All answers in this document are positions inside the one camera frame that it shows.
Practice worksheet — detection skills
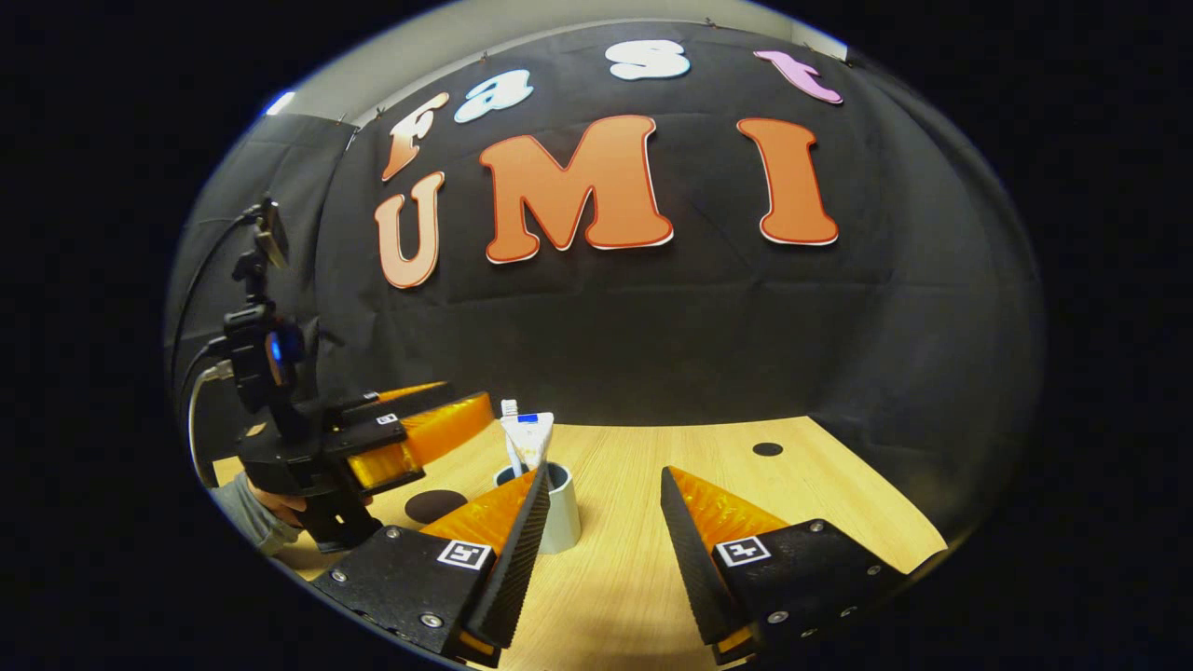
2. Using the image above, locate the white toothpaste tube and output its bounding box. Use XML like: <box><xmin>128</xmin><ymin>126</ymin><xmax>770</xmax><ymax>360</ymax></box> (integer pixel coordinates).
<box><xmin>501</xmin><ymin>412</ymin><xmax>555</xmax><ymax>472</ymax></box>

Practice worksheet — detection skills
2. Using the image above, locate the black backdrop cloth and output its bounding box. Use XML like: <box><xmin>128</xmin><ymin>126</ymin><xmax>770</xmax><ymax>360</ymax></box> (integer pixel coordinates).
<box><xmin>166</xmin><ymin>19</ymin><xmax>1049</xmax><ymax>551</ymax></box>

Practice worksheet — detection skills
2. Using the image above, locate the light wooden desktop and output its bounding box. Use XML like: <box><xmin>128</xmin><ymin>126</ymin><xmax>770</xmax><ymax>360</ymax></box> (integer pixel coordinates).
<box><xmin>213</xmin><ymin>415</ymin><xmax>950</xmax><ymax>671</ymax></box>

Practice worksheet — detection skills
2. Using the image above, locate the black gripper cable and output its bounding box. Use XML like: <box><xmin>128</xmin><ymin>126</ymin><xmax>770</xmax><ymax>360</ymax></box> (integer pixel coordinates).
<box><xmin>171</xmin><ymin>210</ymin><xmax>262</xmax><ymax>392</ymax></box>

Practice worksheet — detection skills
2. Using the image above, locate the pale blue cup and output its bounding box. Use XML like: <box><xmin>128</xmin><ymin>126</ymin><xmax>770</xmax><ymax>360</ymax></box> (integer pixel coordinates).
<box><xmin>492</xmin><ymin>461</ymin><xmax>582</xmax><ymax>555</ymax></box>

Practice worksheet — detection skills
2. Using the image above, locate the white toothbrush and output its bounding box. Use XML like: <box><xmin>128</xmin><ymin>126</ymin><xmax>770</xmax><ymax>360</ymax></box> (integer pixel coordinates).
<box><xmin>501</xmin><ymin>399</ymin><xmax>525</xmax><ymax>478</ymax></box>

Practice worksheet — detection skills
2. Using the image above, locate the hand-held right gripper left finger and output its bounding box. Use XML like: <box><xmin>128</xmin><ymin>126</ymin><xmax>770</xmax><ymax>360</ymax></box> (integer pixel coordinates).
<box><xmin>312</xmin><ymin>463</ymin><xmax>553</xmax><ymax>668</ymax></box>

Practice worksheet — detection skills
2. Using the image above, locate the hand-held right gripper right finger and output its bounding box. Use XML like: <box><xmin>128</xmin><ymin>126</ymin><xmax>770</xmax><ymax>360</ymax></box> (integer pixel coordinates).
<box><xmin>660</xmin><ymin>466</ymin><xmax>910</xmax><ymax>664</ymax></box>

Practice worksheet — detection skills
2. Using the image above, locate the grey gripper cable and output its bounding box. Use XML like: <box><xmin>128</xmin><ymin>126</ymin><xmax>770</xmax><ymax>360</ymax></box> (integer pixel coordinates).
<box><xmin>186</xmin><ymin>359</ymin><xmax>236</xmax><ymax>487</ymax></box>

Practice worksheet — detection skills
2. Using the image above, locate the dark round coaster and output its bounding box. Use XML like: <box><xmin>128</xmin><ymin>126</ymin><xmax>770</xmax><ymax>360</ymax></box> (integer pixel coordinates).
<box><xmin>405</xmin><ymin>489</ymin><xmax>469</xmax><ymax>525</ymax></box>

